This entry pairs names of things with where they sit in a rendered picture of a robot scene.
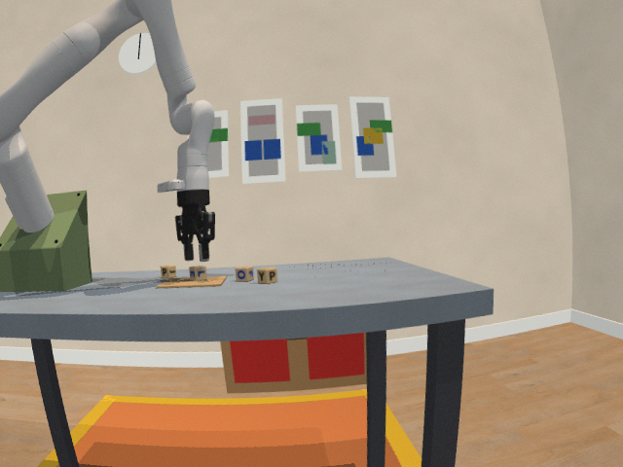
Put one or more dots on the tan letter block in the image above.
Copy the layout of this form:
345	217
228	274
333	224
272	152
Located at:
198	273
244	274
267	275
168	271

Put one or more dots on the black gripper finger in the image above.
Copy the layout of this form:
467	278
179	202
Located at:
188	247
208	222

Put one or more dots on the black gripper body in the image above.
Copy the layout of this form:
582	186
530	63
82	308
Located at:
196	201

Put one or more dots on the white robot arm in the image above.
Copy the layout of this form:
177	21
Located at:
64	57

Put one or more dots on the tan flat mat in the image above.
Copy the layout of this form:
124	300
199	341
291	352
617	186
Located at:
186	282

